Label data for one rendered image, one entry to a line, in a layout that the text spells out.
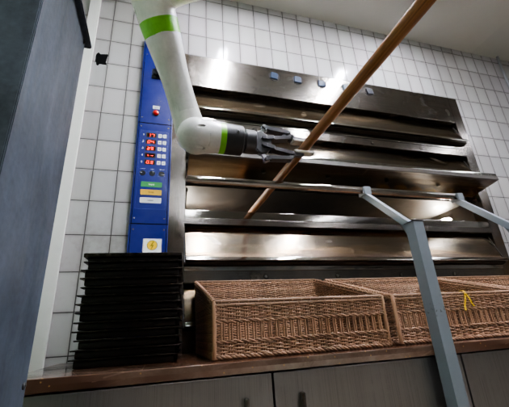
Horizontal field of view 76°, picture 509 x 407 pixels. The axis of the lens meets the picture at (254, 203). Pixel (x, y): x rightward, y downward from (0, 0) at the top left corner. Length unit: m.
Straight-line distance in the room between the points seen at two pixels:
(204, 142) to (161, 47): 0.32
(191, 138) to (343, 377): 0.77
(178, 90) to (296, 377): 0.88
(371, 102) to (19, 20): 2.01
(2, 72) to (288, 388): 0.85
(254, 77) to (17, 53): 1.63
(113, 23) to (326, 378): 1.93
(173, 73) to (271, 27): 1.35
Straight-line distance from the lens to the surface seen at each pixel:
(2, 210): 0.43
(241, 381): 0.91
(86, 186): 1.58
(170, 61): 1.11
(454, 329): 1.33
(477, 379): 1.29
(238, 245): 1.51
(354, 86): 0.87
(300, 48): 2.33
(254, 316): 0.97
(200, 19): 2.25
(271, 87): 2.01
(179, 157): 1.63
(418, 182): 2.08
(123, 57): 1.98
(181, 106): 1.09
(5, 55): 0.50
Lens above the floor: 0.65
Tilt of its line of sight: 21 degrees up
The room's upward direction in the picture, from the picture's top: 3 degrees counter-clockwise
